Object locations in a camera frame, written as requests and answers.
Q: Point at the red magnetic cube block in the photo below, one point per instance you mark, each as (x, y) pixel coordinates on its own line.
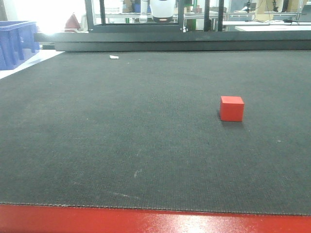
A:
(231, 108)

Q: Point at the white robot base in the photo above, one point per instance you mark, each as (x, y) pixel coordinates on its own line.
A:
(162, 10)

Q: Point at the dark grey carpet mat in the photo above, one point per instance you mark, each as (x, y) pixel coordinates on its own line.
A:
(144, 131)

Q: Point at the dark red cone object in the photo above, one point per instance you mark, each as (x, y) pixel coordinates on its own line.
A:
(72, 25)

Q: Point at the blue plastic crate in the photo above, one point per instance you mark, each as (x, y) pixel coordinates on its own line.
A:
(17, 43)

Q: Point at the white table in background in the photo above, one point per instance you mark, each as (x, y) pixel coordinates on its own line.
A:
(268, 26)

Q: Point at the black metal frame platform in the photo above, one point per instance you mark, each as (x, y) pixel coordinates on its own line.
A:
(171, 37)

